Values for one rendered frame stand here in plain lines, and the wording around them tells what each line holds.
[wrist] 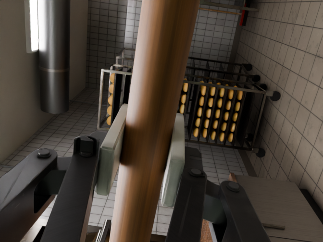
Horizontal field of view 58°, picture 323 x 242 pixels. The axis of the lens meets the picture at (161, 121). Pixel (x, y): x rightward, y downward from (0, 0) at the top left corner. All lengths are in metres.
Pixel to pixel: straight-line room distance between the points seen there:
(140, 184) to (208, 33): 5.05
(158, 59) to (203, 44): 5.07
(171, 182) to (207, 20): 5.06
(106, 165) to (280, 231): 1.73
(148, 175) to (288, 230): 1.72
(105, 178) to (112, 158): 0.01
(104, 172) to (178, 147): 0.04
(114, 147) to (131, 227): 0.07
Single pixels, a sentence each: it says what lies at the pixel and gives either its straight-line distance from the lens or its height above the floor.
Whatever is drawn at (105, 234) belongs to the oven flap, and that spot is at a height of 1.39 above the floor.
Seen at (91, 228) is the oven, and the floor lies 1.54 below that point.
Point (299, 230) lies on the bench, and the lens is 1.92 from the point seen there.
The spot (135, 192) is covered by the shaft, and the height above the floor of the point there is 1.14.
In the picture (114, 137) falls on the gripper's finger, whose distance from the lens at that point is 0.16.
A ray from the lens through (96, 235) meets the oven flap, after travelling 2.31.
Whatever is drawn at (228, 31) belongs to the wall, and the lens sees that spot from 5.25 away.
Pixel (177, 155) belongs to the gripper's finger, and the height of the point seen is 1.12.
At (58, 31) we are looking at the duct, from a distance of 3.33.
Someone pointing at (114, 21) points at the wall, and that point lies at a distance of 5.27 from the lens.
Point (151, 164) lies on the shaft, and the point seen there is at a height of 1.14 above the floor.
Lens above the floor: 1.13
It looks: level
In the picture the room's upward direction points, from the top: 82 degrees counter-clockwise
